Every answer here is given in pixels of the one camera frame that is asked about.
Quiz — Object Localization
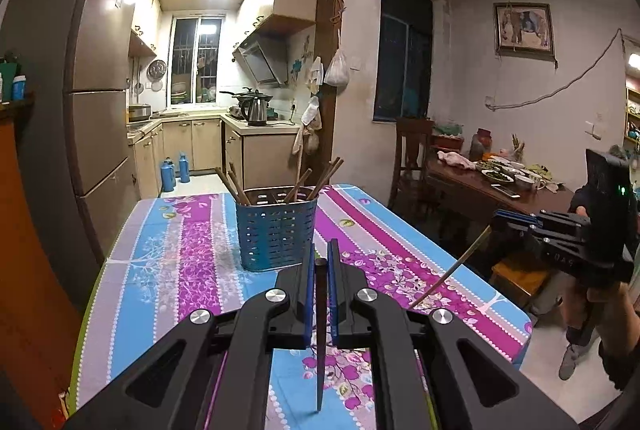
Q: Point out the blue slotted utensil holder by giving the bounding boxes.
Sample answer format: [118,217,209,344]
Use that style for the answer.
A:
[235,186,317,273]

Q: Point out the dark wooden chair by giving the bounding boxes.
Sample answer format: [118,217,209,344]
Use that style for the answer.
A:
[387,118,434,220]

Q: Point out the kitchen window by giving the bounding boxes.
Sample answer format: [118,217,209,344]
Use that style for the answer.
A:
[169,16,224,104]

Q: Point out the thin wooden chopstick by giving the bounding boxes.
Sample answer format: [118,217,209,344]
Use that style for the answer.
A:
[408,225,491,309]

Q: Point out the framed elephant picture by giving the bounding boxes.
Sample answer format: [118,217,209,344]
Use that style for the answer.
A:
[494,2,554,60]

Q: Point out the brown wooden chopstick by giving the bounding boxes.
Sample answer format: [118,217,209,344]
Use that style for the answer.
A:
[314,257,328,413]
[228,162,250,205]
[215,168,250,207]
[319,157,344,193]
[306,161,334,201]
[284,169,312,203]

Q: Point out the dark wooden side table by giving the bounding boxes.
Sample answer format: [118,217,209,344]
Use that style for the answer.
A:
[426,155,573,242]

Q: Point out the silver refrigerator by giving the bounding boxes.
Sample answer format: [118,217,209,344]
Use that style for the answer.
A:
[1,0,136,307]

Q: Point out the range hood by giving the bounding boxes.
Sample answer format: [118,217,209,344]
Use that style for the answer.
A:
[232,32,288,86]

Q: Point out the white hanging plastic bag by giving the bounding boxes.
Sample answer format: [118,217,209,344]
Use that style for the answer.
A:
[323,48,349,87]

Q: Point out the steel electric kettle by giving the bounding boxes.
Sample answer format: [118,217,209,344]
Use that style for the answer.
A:
[241,93,271,127]

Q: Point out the person's right hand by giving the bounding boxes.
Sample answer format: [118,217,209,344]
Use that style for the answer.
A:
[572,204,640,361]

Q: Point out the orange wooden cabinet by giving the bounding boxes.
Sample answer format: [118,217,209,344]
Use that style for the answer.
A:
[1,93,80,429]

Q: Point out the blue thermos flask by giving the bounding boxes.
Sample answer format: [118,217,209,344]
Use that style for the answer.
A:
[160,158,176,193]
[179,153,190,184]

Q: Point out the beige kitchen base cabinets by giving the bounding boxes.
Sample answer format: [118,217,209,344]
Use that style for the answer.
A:
[127,111,303,199]

